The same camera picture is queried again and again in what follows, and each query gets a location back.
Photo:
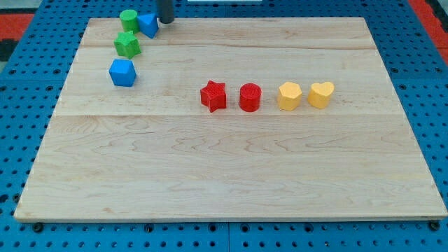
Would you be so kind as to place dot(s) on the light wooden board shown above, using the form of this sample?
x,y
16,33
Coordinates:
x,y
152,153

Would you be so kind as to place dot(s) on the red star block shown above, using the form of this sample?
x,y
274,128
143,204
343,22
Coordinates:
x,y
214,96

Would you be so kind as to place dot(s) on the red cylinder block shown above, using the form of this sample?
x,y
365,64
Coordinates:
x,y
249,97

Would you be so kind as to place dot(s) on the yellow hexagon block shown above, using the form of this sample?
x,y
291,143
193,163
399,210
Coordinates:
x,y
289,96

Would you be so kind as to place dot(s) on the yellow heart block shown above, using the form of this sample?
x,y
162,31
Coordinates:
x,y
320,94

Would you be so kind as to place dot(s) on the blue hexagon block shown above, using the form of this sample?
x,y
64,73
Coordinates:
x,y
122,72

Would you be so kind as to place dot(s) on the green star block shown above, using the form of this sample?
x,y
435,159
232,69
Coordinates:
x,y
127,44

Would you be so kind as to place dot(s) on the blue triangle block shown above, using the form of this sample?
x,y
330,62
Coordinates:
x,y
148,24

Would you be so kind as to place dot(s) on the green cylinder block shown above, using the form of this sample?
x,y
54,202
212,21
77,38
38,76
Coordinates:
x,y
128,19

